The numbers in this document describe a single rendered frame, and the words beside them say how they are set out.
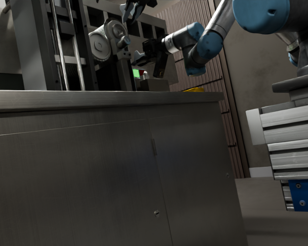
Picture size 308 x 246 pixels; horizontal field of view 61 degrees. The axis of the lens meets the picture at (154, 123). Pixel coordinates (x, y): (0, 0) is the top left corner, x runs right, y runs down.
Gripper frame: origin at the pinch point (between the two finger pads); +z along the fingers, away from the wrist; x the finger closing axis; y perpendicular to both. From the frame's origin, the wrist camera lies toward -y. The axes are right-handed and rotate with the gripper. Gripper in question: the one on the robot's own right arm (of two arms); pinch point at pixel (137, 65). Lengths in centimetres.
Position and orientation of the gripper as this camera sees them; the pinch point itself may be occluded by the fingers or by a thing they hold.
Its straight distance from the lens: 124.7
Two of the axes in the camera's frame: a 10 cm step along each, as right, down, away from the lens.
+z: -7.3, 1.8, 6.6
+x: -6.5, 0.9, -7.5
